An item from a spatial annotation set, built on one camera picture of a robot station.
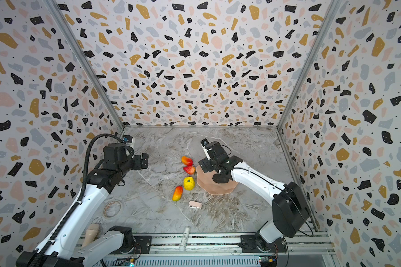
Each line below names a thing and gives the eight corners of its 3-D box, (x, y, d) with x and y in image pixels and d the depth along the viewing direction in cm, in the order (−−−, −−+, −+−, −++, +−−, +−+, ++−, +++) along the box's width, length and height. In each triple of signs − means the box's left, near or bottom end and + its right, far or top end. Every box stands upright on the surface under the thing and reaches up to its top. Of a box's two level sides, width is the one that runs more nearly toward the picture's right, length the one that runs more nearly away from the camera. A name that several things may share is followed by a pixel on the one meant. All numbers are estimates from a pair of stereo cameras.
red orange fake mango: (172, 200, 89) (171, 198, 87) (177, 187, 94) (176, 185, 91) (179, 202, 89) (178, 199, 86) (183, 189, 93) (182, 186, 91)
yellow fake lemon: (184, 190, 92) (182, 185, 88) (185, 181, 96) (183, 176, 91) (194, 190, 92) (193, 185, 88) (194, 181, 96) (194, 176, 91)
